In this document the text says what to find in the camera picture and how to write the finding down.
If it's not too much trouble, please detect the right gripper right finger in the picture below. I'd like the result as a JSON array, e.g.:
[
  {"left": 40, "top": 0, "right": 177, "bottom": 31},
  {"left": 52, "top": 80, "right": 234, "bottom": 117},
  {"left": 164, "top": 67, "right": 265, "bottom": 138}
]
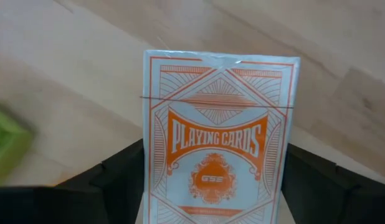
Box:
[{"left": 281, "top": 142, "right": 385, "bottom": 224}]

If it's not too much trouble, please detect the orange playing card deck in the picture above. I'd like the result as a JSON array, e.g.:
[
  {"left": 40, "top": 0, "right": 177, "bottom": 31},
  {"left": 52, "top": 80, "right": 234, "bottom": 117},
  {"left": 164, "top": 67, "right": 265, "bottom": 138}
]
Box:
[{"left": 139, "top": 49, "right": 302, "bottom": 224}]

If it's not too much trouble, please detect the lime green toy brick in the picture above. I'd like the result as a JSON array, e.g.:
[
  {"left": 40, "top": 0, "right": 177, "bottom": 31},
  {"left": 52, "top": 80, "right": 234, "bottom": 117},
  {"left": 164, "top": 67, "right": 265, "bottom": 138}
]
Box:
[{"left": 0, "top": 104, "right": 34, "bottom": 187}]

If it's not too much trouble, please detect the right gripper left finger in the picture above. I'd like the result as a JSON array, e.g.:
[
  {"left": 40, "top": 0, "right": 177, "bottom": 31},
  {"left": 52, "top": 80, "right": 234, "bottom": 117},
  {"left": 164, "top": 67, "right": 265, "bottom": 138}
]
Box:
[{"left": 0, "top": 139, "right": 145, "bottom": 224}]

